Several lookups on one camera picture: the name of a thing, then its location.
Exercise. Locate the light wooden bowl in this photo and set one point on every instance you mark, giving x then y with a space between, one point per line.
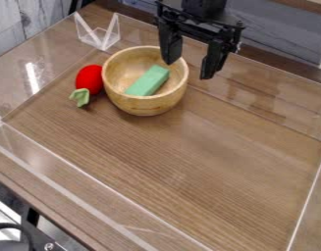
125 67

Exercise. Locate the red plush tomato green stem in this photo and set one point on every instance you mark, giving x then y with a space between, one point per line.
89 84

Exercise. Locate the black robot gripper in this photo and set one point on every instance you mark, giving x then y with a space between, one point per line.
204 20

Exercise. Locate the clear acrylic corner bracket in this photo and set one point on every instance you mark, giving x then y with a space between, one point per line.
101 38

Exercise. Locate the clear acrylic tray walls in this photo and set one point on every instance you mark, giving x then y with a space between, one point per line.
217 176

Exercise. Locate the black table leg bracket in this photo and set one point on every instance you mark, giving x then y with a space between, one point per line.
42 241

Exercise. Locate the green rectangular block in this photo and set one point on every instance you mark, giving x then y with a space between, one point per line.
147 84

